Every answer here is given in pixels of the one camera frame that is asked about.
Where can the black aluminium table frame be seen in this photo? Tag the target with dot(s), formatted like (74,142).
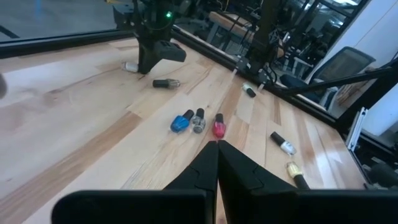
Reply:
(62,43)

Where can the dark mesh office chair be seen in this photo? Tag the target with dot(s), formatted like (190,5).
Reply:
(342,63)

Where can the white nail polish bottle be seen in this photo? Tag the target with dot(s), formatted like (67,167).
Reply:
(130,67)

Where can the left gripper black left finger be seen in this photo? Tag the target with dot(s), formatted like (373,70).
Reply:
(186,202)

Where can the silver aluminium profile piece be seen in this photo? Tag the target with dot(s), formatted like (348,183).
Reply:
(356,130)

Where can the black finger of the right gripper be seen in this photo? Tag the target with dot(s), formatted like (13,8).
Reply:
(146,62)

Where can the blue nail polish bottle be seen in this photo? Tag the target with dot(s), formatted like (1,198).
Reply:
(180,124)

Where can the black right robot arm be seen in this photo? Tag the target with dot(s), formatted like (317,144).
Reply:
(149,12)

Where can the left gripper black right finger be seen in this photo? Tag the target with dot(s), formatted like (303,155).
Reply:
(248,199)

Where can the black table-edge camera mount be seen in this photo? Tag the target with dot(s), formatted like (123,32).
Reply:
(255,70)

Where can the wooden workbench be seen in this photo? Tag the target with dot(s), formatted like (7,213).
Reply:
(230,26)

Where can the clear nail polish bottle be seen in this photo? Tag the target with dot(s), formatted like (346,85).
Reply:
(286,146)
(172,83)

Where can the silver glitter nail polish bottle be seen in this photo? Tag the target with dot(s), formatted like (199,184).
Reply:
(198,124)

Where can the pink-red nail polish bottle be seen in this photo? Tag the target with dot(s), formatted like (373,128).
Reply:
(219,129)

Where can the yellow nail polish bottle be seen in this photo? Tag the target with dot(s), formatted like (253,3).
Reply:
(293,170)

